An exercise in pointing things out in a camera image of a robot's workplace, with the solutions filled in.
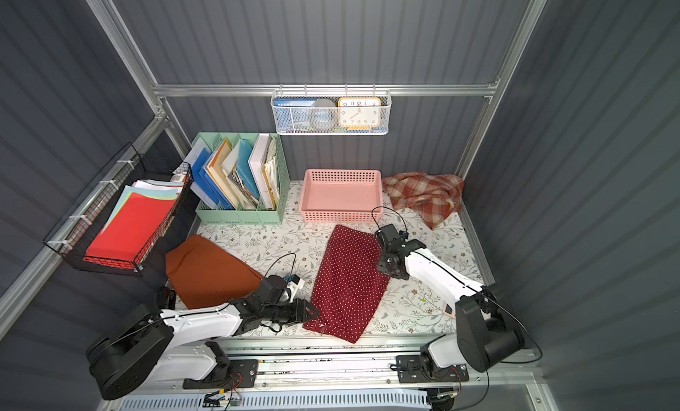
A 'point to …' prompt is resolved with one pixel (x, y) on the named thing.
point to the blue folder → (202, 181)
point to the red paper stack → (130, 229)
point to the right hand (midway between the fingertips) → (394, 266)
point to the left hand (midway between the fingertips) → (314, 316)
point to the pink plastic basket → (342, 196)
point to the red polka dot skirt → (349, 290)
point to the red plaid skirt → (433, 197)
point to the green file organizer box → (240, 178)
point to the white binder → (257, 167)
